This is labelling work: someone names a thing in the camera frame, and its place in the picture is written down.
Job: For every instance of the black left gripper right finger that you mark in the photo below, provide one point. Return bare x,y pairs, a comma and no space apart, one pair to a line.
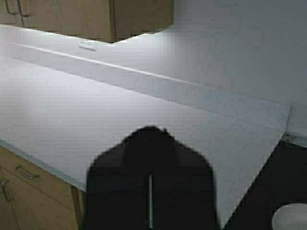
183,189

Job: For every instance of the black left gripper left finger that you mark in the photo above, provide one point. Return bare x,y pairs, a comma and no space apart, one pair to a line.
116,196

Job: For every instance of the white frying pan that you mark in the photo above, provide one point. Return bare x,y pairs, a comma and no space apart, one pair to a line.
290,217

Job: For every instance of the wooden lower cabinets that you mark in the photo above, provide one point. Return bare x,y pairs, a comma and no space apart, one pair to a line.
45,203

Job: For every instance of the wooden cabinets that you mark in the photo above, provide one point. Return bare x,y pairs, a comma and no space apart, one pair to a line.
107,21
45,203

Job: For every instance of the black glass cooktop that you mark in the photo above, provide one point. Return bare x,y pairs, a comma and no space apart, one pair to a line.
281,181

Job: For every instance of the wooden upper cabinets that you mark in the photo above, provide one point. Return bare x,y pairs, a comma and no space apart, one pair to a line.
107,21

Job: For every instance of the metal drawer handle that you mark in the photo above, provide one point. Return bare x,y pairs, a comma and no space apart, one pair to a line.
21,171

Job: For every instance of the metal cabinet door handle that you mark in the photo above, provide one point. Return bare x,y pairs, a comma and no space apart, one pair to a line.
5,190

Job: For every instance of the white wall outlet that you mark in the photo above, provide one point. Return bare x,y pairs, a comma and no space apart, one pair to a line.
87,44

